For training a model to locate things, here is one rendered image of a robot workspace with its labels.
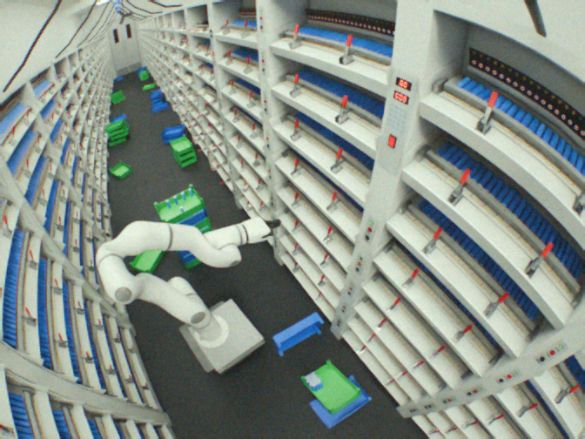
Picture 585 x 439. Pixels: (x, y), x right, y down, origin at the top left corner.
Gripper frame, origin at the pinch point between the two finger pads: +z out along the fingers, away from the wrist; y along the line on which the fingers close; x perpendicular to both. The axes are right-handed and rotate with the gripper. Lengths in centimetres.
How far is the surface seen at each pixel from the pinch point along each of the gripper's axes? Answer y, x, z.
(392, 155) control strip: 36, 52, 6
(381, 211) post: 37, 32, 11
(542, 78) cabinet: 63, 90, 19
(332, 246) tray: 16.2, -7.4, 21.4
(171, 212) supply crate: -76, -43, -31
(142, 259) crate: -95, -98, -62
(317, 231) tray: 5.0, -7.8, 20.8
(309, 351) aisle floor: 35, -82, 15
